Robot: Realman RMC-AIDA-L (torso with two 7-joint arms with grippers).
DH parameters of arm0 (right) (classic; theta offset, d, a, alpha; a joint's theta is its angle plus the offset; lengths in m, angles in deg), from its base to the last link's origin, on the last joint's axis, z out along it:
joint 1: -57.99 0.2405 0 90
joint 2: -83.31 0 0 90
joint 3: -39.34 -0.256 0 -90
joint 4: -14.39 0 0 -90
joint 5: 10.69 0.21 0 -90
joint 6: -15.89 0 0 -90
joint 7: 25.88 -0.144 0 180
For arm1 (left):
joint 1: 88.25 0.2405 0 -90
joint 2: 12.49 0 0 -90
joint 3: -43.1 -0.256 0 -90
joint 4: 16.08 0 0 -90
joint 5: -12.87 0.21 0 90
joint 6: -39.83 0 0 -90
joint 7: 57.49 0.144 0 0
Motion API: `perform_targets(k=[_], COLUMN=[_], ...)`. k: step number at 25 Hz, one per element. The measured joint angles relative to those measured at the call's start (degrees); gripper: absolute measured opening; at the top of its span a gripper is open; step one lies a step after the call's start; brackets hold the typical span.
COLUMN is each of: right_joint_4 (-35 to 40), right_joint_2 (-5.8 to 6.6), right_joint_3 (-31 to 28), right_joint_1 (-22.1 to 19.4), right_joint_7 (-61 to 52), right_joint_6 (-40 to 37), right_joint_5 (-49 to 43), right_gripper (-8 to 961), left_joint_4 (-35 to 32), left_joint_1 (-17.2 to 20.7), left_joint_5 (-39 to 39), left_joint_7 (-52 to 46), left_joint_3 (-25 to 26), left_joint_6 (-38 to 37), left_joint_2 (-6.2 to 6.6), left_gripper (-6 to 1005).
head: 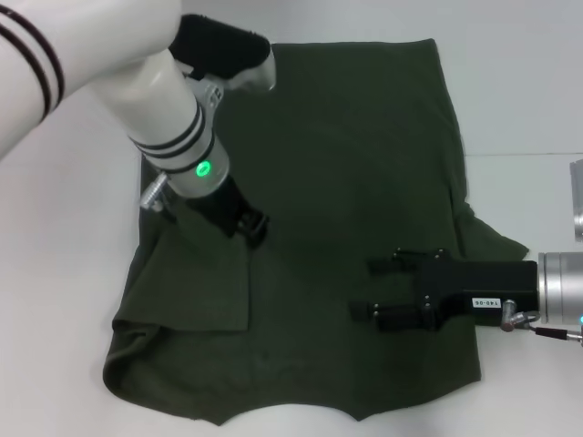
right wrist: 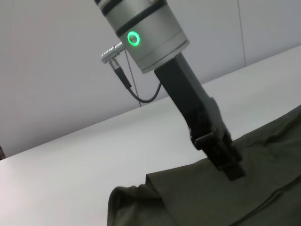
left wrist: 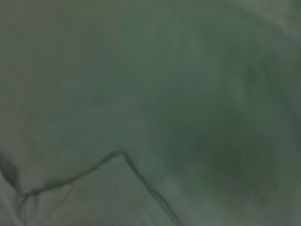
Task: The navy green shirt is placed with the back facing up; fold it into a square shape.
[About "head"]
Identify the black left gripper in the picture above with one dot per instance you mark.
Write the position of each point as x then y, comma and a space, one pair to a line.
218, 205

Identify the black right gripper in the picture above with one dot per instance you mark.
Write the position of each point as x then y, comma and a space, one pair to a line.
478, 284

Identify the dark green shirt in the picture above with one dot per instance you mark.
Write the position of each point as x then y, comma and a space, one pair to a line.
346, 182

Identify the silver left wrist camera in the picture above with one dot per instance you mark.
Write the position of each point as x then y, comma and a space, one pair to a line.
218, 41

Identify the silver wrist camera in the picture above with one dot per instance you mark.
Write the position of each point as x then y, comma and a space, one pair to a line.
218, 41
577, 200

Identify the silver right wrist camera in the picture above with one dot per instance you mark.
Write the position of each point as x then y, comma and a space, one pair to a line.
577, 200

